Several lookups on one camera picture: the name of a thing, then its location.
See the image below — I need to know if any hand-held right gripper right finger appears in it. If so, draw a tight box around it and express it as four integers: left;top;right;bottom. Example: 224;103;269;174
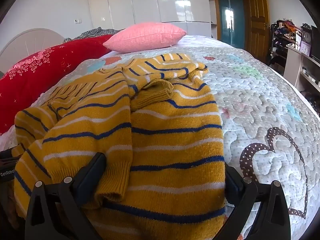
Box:
220;165;292;240

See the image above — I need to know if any white glossy wardrobe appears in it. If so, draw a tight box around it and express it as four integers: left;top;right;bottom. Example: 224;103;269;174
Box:
87;0;218;39

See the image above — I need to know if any ornate dark table clock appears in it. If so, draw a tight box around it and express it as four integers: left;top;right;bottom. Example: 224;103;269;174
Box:
301;24;313;43

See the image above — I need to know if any quilted heart print bedspread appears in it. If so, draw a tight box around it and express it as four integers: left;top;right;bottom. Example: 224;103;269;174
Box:
0;35;320;240

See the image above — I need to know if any teal glass door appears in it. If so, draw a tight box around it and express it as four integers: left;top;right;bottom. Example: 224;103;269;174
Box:
216;0;245;49

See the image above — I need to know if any cluttered dark storage rack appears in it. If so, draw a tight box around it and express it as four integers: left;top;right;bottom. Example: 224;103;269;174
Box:
269;19;303;67

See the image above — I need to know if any yellow striped knit sweater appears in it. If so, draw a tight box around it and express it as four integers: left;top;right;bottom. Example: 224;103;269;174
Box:
11;52;227;240

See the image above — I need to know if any pink pillow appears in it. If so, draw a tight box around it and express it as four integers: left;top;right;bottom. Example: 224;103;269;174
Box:
102;22;188;53

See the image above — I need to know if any black television screen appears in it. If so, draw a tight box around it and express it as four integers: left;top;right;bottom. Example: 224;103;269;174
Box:
310;25;320;60

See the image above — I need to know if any red floral pillow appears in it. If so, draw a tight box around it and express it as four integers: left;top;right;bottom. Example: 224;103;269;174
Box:
0;34;115;134

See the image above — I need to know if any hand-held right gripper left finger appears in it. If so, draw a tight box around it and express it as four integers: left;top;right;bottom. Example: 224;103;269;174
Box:
24;152;107;240

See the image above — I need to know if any white bed headboard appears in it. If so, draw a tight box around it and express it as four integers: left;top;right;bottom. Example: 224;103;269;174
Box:
0;28;66;67

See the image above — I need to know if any grey plaid cloth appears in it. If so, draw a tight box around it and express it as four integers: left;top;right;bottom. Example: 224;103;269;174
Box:
64;27;120;43

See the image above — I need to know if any white television cabinet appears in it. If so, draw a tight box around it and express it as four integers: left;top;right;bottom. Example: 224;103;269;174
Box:
284;45;320;93

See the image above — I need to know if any wooden door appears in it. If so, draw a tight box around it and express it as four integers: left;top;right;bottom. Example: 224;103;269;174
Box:
244;0;270;63

